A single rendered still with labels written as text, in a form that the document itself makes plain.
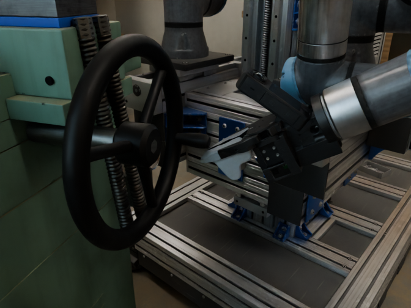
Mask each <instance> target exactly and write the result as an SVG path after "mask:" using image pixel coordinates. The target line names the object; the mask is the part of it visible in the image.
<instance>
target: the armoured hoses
mask: <svg viewBox="0 0 411 308"><path fill-rule="evenodd" d="M72 25H73V27H75V28H76V31H77V33H78V38H79V39H78V41H79V42H80V47H81V52H82V55H81V56H82V57H83V62H84V64H83V65H84V67H85V68H84V70H85V69H86V67H87V65H88V64H89V62H90V61H91V60H92V58H93V57H94V56H95V55H96V54H97V53H98V51H97V47H96V43H97V42H98V44H99V45H98V47H99V48H100V50H101V49H102V48H103V47H104V46H105V45H106V44H107V43H108V42H110V41H111V40H112V39H113V38H112V37H111V36H112V33H111V26H110V23H109V18H108V15H95V16H92V17H90V16H84V17H78V18H72ZM94 26H95V30H96V32H95V31H94ZM95 33H96V35H97V38H98V41H97V42H96V41H94V40H95ZM120 80H121V78H120V73H119V69H118V70H117V72H115V74H114V76H113V77H112V79H111V80H110V82H109V84H108V86H107V89H106V90H107V91H108V95H109V97H107V93H106V92H105V93H104V94H103V97H102V100H101V102H100V106H99V108H98V112H97V116H96V124H97V126H100V127H110V128H114V127H113V122H112V120H113V119H112V118H111V114H110V112H111V110H112V115H113V118H114V122H115V124H114V125H115V126H116V128H118V127H119V126H120V125H121V124H122V123H123V122H125V121H129V117H128V113H127V109H126V108H127V106H126V105H125V104H126V102H125V98H124V94H123V92H124V91H123V90H122V86H121V84H122V82H121V81H120ZM106 90H105V91H106ZM108 99H110V101H109V102H110V103H111V104H110V106H109V105H108V104H109V102H108V101H107V100H108ZM109 107H112V108H111V110H110V109H109ZM105 163H106V166H107V167H106V169H107V170H108V171H107V173H108V177H109V181H110V184H111V190H112V194H113V197H114V204H115V207H116V211H117V217H118V220H119V224H120V228H124V227H126V226H128V225H129V224H131V223H132V222H133V215H132V212H131V208H130V202H129V198H128V192H127V186H126V185H125V179H124V175H123V174H124V172H123V168H122V165H121V163H119V162H118V161H117V159H116V157H115V156H111V157H108V158H105ZM124 168H125V171H126V172H125V174H126V177H127V181H128V187H129V190H130V195H131V199H132V200H131V201H132V202H133V208H134V211H135V216H136V217H138V216H139V215H140V213H141V212H142V211H143V209H144V208H145V206H146V200H145V195H144V191H143V186H142V183H141V179H140V176H139V173H138V169H137V167H136V166H132V165H128V164H124Z"/></svg>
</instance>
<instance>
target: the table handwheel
mask: <svg viewBox="0 0 411 308"><path fill-rule="evenodd" d="M138 56H139V57H143V58H145V59H146V60H148V61H149V62H150V63H151V64H152V66H153V67H154V69H155V73H154V77H153V80H152V84H151V86H150V89H149V93H148V96H147V99H146V102H145V104H144V107H143V110H142V113H141V115H140V118H139V121H138V122H129V121H125V122H123V123H122V124H121V125H120V126H119V127H118V128H110V127H104V126H95V125H94V124H95V119H96V116H97V112H98V108H99V106H100V102H101V100H102V97H103V94H104V93H105V90H106V88H107V86H108V84H109V82H110V80H111V79H112V77H113V76H114V74H115V72H117V70H118V69H119V68H120V66H121V65H122V64H123V63H124V62H126V61H127V60H129V59H131V58H133V57H138ZM161 88H163V92H164V96H165V102H166V115H167V132H166V146H165V154H164V157H163V163H162V166H161V171H160V174H159V177H158V180H157V184H156V185H155V188H154V187H153V184H152V178H151V174H150V169H149V167H151V165H153V164H154V163H155V162H156V161H157V159H158V157H159V155H160V151H161V134H160V132H159V130H158V128H157V127H156V126H155V125H154V124H151V121H152V117H153V115H154V111H155V107H156V104H157V100H158V97H159V94H160V91H161ZM177 133H183V103H182V94H181V89H180V84H179V79H178V77H177V73H176V70H175V68H174V66H173V63H172V61H171V59H170V57H169V56H168V54H167V52H166V51H165V50H164V49H163V47H162V46H161V45H160V44H159V43H158V42H156V41H155V40H154V39H152V38H150V37H148V36H146V35H142V34H125V35H122V36H120V37H117V38H115V39H113V40H111V41H110V42H108V43H107V44H106V45H105V46H104V47H103V48H102V49H101V50H100V51H99V52H98V53H97V54H96V55H95V56H94V57H93V58H92V60H91V61H90V62H89V64H88V65H87V67H86V69H85V71H84V72H83V74H82V76H81V78H80V80H79V82H78V84H77V87H76V89H75V92H74V94H73V97H72V100H71V103H70V107H69V109H68V114H67V119H66V122H65V126H61V125H52V124H47V123H38V122H29V123H28V125H27V128H26V134H27V136H28V138H29V139H30V140H31V141H33V142H41V143H45V144H53V145H61V146H62V179H63V185H64V192H65V198H66V201H67V205H68V209H69V211H70V214H71V216H72V219H73V221H74V223H75V225H76V226H77V228H78V230H79V231H80V232H81V234H82V235H83V236H84V237H85V239H87V240H88V241H89V242H90V243H92V244H93V245H94V246H96V247H98V248H100V249H104V250H107V251H119V250H123V249H126V248H129V247H131V246H132V245H134V244H136V243H137V242H139V241H140V240H141V239H143V238H144V237H145V236H146V235H147V234H148V232H149V231H150V230H151V228H152V227H153V226H154V224H155V223H156V222H157V220H158V218H159V217H160V215H161V213H162V211H163V210H164V207H165V205H166V203H167V201H168V199H169V196H170V193H171V191H172V187H173V185H174V181H175V179H176V175H177V170H178V166H179V161H180V154H181V149H182V144H180V143H176V142H175V136H176V134H177ZM111 156H115V157H116V159H117V161H118V162H119V163H121V164H128V165H132V166H136V167H137V169H138V173H139V176H140V179H141V183H142V186H143V190H144V195H145V199H146V204H147V205H146V206H145V208H144V209H143V211H142V212H141V213H140V215H139V216H138V217H137V218H136V219H135V220H134V221H133V222H132V223H131V224H129V225H128V226H126V227H124V228H121V229H114V228H111V227H110V226H108V225H107V224H106V223H105V222H104V220H103V219H102V217H101V216H100V213H99V212H98V209H97V206H96V204H95V200H94V195H93V192H92V184H91V162H93V161H97V160H101V159H103V158H108V157H111Z"/></svg>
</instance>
